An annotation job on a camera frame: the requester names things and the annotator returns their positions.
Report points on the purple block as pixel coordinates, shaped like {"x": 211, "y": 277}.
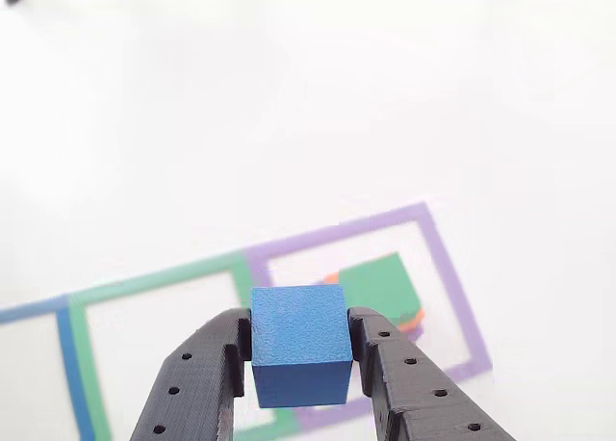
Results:
{"x": 418, "y": 334}

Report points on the green cube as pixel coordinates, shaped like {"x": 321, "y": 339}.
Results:
{"x": 375, "y": 287}

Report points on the blue square frame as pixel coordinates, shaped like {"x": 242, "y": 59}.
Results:
{"x": 72, "y": 364}

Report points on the purple square frame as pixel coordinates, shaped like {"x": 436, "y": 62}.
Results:
{"x": 452, "y": 287}

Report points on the green square frame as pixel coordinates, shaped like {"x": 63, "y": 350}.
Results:
{"x": 159, "y": 275}

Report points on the small blue cube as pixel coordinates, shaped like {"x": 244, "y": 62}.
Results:
{"x": 298, "y": 330}

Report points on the orange block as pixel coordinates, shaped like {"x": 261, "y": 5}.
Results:
{"x": 415, "y": 321}

